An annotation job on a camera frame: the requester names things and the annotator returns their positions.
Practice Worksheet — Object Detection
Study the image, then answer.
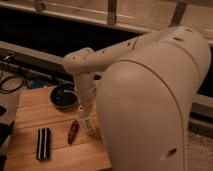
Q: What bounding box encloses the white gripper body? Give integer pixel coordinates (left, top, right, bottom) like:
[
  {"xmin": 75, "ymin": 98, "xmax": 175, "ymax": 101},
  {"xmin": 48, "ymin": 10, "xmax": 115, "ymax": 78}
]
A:
[{"xmin": 74, "ymin": 73, "xmax": 96, "ymax": 115}]

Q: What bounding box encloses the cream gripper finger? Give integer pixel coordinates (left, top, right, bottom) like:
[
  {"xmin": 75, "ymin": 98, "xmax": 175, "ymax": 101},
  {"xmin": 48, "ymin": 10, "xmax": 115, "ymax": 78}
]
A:
[
  {"xmin": 79, "ymin": 106, "xmax": 85, "ymax": 119},
  {"xmin": 83, "ymin": 111, "xmax": 91, "ymax": 120}
]

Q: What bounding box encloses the small white bottle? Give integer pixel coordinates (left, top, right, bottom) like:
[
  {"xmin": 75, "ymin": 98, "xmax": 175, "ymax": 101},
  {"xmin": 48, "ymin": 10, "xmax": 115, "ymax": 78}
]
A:
[{"xmin": 81, "ymin": 117, "xmax": 97, "ymax": 135}]

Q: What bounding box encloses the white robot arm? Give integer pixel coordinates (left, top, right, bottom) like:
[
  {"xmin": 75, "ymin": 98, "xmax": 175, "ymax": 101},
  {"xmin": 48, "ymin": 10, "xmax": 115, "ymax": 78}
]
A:
[{"xmin": 63, "ymin": 26, "xmax": 211, "ymax": 171}]

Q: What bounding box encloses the red chili pepper toy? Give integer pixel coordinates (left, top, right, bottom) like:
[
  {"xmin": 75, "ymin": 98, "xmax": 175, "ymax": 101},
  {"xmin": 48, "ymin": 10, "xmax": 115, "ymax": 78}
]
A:
[{"xmin": 68, "ymin": 120, "xmax": 79, "ymax": 144}]

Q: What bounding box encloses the black bowl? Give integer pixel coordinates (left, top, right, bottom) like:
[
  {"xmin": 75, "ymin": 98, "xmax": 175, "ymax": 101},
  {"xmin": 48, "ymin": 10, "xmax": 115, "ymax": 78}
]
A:
[{"xmin": 50, "ymin": 83, "xmax": 78, "ymax": 108}]

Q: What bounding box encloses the wooden board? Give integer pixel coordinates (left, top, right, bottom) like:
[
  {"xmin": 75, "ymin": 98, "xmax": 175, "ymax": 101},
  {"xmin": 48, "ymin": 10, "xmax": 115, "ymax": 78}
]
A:
[{"xmin": 4, "ymin": 87, "xmax": 110, "ymax": 171}]

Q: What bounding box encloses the blue object behind board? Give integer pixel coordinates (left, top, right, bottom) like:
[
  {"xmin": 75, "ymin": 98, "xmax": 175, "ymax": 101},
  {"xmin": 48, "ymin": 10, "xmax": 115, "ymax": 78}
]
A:
[{"xmin": 29, "ymin": 79, "xmax": 46, "ymax": 89}]

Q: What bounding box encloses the black white striped block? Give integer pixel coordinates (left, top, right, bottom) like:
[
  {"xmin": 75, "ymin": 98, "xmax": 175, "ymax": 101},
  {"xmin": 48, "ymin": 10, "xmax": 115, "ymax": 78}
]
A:
[{"xmin": 36, "ymin": 128, "xmax": 50, "ymax": 161}]

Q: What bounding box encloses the dark object at left edge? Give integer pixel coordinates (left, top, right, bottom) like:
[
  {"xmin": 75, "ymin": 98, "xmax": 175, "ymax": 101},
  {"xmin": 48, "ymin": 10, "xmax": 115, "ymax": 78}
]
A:
[{"xmin": 0, "ymin": 105, "xmax": 15, "ymax": 171}]

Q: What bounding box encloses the black cable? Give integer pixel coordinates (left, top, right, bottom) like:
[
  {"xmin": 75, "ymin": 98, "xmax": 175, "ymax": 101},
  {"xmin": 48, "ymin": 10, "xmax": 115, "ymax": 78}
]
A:
[{"xmin": 0, "ymin": 54, "xmax": 28, "ymax": 95}]

